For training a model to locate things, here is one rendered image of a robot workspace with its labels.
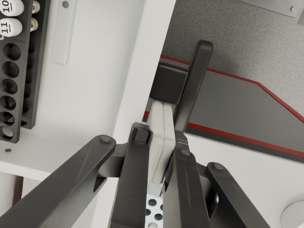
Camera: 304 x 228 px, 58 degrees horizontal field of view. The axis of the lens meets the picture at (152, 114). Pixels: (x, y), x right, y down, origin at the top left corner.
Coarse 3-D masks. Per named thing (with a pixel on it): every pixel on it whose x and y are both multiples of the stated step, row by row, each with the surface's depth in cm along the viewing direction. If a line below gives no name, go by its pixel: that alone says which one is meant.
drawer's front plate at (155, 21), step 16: (160, 0) 16; (144, 16) 17; (160, 16) 17; (144, 32) 17; (160, 32) 17; (144, 48) 18; (160, 48) 18; (144, 64) 18; (128, 80) 18; (144, 80) 18; (128, 96) 19; (144, 96) 19; (128, 112) 19; (128, 128) 20; (112, 192) 22; (96, 208) 22; (96, 224) 23
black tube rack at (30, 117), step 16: (48, 0) 23; (0, 16) 20; (32, 16) 22; (32, 32) 23; (16, 48) 24; (32, 48) 24; (32, 64) 24; (32, 80) 24; (32, 96) 25; (32, 112) 26
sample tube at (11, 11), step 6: (0, 0) 18; (6, 0) 18; (12, 0) 18; (18, 0) 19; (36, 0) 22; (0, 6) 18; (6, 6) 18; (12, 6) 18; (18, 6) 19; (36, 6) 22; (6, 12) 19; (12, 12) 19; (18, 12) 19; (36, 12) 22
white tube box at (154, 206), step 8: (152, 184) 40; (160, 184) 41; (152, 192) 38; (160, 192) 39; (152, 200) 40; (160, 200) 38; (152, 208) 39; (160, 208) 39; (152, 216) 39; (160, 216) 40; (160, 224) 40
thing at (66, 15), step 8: (64, 0) 24; (72, 0) 24; (64, 8) 24; (72, 8) 24; (64, 16) 25; (72, 16) 25; (56, 24) 25; (64, 24) 25; (72, 24) 25; (56, 32) 25; (64, 32) 25; (72, 32) 26; (56, 40) 25; (64, 40) 25; (56, 48) 26; (64, 48) 26; (56, 56) 26; (64, 56) 26; (64, 64) 26
